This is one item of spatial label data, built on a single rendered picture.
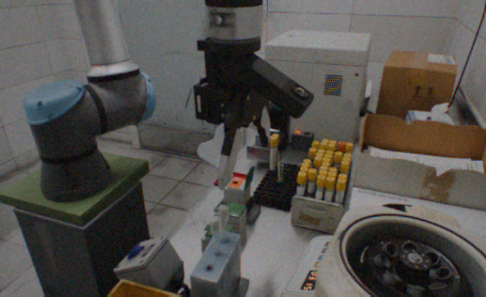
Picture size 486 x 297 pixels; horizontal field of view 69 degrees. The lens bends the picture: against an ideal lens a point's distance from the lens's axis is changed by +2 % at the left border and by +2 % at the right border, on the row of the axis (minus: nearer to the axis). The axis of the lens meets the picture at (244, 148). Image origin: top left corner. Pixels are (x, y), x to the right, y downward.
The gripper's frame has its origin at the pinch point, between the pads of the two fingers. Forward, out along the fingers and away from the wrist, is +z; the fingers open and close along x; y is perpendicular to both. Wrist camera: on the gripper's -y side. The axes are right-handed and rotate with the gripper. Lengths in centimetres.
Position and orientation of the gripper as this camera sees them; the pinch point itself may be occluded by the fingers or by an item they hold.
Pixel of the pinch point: (249, 167)
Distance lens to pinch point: 55.9
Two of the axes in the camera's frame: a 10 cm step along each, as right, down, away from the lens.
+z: 0.1, 8.8, 4.8
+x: -4.6, 4.3, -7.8
